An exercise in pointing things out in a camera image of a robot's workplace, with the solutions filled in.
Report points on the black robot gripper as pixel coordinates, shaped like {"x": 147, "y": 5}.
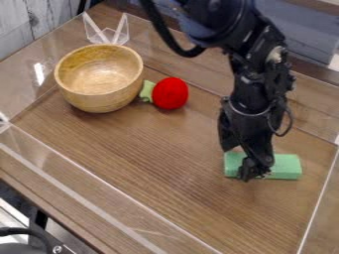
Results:
{"x": 251, "y": 131}

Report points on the clear acrylic tray wall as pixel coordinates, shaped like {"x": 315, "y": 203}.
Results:
{"x": 107, "y": 218}

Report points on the brown wooden bowl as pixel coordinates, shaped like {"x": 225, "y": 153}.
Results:
{"x": 101, "y": 77}

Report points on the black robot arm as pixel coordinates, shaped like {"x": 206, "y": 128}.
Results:
{"x": 234, "y": 26}

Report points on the green foam block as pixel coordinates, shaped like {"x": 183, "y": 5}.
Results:
{"x": 286, "y": 169}

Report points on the red knitted strawberry toy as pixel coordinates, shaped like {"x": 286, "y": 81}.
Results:
{"x": 169, "y": 93}

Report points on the clear acrylic corner bracket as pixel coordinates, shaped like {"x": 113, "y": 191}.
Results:
{"x": 115, "y": 36}

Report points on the black metal clamp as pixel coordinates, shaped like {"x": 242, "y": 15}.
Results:
{"x": 61, "y": 239}

